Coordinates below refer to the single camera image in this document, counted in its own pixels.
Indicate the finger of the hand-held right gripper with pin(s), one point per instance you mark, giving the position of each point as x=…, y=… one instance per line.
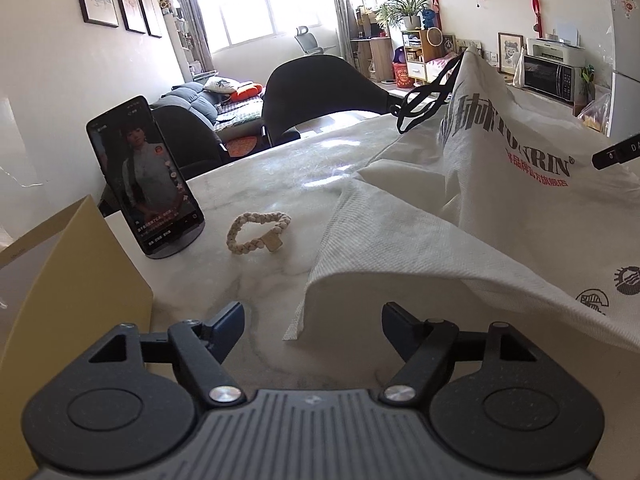
x=607, y=156

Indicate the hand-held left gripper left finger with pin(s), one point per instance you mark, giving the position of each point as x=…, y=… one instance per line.
x=227, y=327

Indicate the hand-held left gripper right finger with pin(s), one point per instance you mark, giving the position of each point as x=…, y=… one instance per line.
x=400, y=332

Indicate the white shopping bag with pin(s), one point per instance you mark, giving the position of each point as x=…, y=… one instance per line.
x=475, y=200

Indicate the clear bag of yellow food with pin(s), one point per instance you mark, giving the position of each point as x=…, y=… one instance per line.
x=595, y=115

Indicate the white plastic bag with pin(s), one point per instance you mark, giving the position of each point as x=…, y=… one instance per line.
x=520, y=70

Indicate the small green plant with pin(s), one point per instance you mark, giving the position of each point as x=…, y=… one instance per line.
x=587, y=80

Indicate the white refrigerator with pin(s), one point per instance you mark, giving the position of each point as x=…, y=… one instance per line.
x=625, y=60

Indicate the black microwave oven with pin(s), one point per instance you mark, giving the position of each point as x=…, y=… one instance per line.
x=550, y=80

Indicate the round grey phone stand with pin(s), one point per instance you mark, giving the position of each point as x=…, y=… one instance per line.
x=192, y=237

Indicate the white printer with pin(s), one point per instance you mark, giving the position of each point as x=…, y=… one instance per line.
x=555, y=50

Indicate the framed bear picture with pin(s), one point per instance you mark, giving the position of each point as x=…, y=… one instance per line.
x=510, y=52

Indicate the yellow cardboard box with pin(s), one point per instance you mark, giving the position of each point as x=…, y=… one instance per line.
x=75, y=280

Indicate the black smartphone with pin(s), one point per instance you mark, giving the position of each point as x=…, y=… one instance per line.
x=145, y=175

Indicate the red patterned cushion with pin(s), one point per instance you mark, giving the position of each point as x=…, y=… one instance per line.
x=241, y=146

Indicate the pink cloth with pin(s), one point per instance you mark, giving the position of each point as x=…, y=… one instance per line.
x=440, y=64

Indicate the black dining chair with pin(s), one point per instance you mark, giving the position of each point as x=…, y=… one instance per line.
x=185, y=135
x=320, y=85

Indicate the round white mirror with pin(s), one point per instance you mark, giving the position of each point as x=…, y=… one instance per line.
x=433, y=37

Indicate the wooden shelf unit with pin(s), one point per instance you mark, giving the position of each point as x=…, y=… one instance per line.
x=415, y=60

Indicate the red bucket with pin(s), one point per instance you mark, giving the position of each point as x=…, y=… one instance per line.
x=401, y=75

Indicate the blue plush toy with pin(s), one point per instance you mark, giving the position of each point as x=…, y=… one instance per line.
x=429, y=17

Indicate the dark grey sofa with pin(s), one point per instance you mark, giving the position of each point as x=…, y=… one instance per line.
x=190, y=97

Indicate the orange cushion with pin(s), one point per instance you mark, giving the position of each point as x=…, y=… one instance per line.
x=246, y=92

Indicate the white sofa pillow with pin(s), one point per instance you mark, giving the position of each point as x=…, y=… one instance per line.
x=221, y=85

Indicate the potted green plant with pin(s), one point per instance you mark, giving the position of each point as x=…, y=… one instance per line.
x=407, y=12

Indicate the wooden desk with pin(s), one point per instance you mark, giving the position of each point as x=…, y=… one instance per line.
x=380, y=57

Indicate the white bookshelf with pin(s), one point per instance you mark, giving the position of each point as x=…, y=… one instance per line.
x=177, y=40

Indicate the white office chair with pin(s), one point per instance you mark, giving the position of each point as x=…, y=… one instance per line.
x=310, y=40

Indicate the grey curtain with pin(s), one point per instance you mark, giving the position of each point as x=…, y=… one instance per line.
x=341, y=10
x=192, y=20

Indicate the window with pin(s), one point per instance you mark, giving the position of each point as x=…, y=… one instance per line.
x=265, y=5

